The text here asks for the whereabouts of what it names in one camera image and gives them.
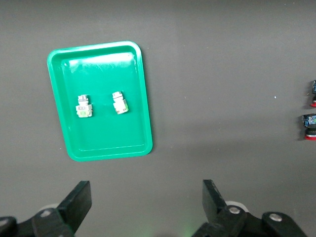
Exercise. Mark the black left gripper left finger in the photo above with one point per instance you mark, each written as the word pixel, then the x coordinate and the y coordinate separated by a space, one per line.
pixel 74 207

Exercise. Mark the red push button switch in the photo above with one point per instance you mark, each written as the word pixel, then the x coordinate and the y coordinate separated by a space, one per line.
pixel 309 123
pixel 313 89

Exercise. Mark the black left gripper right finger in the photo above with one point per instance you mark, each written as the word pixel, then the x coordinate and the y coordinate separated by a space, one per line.
pixel 212 202

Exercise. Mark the green plastic tray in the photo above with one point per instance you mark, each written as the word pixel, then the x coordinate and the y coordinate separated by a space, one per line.
pixel 98 133

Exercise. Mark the green push button switch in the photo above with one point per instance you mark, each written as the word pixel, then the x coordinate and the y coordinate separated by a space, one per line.
pixel 120 103
pixel 84 108

